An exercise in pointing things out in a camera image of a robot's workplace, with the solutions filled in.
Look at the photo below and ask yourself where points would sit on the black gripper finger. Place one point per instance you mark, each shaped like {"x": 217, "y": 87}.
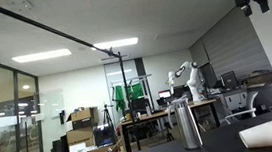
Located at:
{"x": 262, "y": 4}
{"x": 243, "y": 2}

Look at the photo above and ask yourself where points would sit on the white plastic cup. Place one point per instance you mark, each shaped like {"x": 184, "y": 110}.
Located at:
{"x": 264, "y": 133}

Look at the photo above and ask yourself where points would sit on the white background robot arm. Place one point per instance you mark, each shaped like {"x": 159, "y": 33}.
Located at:
{"x": 193, "y": 85}

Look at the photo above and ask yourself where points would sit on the grey window blind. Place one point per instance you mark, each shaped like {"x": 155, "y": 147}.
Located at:
{"x": 232, "y": 48}

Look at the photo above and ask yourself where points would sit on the black computer monitor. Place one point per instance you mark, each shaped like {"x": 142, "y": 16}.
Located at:
{"x": 230, "y": 80}

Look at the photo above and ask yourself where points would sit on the white office chair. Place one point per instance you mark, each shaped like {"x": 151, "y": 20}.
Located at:
{"x": 251, "y": 100}

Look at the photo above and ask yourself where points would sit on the rectangular ceiling light panel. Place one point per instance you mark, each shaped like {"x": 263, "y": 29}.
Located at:
{"x": 115, "y": 44}
{"x": 42, "y": 55}

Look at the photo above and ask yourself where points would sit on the stainless steel thermos jug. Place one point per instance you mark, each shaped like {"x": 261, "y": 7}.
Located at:
{"x": 188, "y": 128}

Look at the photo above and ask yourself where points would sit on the green hanging cloth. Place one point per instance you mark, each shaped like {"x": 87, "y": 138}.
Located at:
{"x": 119, "y": 98}
{"x": 137, "y": 91}

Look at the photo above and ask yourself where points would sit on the wooden desk black legs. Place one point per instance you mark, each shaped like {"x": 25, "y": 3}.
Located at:
{"x": 157, "y": 114}

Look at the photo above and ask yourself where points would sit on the black desk monitor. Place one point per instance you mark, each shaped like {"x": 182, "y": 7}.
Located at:
{"x": 139, "y": 106}

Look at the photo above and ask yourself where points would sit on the black vertical stand pole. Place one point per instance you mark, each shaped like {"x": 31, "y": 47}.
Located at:
{"x": 128, "y": 98}

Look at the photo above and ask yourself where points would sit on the black folded tripod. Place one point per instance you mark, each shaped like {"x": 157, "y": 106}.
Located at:
{"x": 107, "y": 116}

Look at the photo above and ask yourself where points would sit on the black equipment case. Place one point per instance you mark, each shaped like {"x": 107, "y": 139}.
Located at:
{"x": 103, "y": 137}

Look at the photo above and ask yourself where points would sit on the black boom pole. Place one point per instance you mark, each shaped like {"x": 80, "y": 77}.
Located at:
{"x": 40, "y": 25}

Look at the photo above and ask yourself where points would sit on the white ceiling sensor plate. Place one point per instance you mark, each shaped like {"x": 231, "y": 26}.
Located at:
{"x": 21, "y": 4}

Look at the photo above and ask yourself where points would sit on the glass door black frame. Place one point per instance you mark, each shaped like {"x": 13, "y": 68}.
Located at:
{"x": 14, "y": 101}

